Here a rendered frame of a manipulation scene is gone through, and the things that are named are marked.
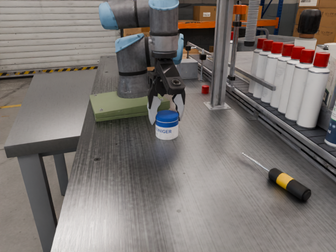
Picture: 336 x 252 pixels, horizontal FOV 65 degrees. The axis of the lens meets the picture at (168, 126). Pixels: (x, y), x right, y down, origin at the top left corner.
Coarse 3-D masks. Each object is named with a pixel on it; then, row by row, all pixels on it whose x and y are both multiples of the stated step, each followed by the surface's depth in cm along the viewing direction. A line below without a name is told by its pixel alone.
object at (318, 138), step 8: (192, 56) 176; (208, 64) 153; (240, 80) 121; (240, 88) 110; (248, 96) 101; (264, 104) 92; (272, 112) 86; (288, 120) 80; (296, 128) 75; (304, 128) 75; (320, 128) 75; (312, 136) 70; (320, 136) 70; (320, 144) 66; (328, 152) 63
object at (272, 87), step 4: (192, 44) 169; (196, 48) 161; (200, 48) 154; (204, 52) 147; (208, 52) 141; (212, 56) 135; (228, 64) 116; (236, 68) 108; (240, 68) 107; (240, 72) 105; (244, 72) 102; (248, 72) 101; (248, 76) 99; (252, 76) 96; (256, 76) 95; (256, 80) 93; (260, 80) 91; (264, 80) 90; (264, 84) 88; (268, 84) 86; (268, 88) 86; (272, 88) 84
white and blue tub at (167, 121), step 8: (160, 112) 80; (168, 112) 80; (176, 112) 80; (160, 120) 77; (168, 120) 76; (176, 120) 78; (160, 128) 78; (168, 128) 77; (176, 128) 79; (160, 136) 79; (168, 136) 79; (176, 136) 80
